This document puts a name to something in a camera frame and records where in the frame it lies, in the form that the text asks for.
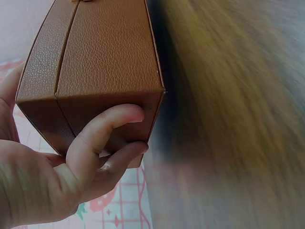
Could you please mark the person's left hand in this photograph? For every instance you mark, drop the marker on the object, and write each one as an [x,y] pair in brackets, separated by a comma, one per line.
[35,181]

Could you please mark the brown leather box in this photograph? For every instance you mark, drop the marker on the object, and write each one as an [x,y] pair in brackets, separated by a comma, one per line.
[104,62]

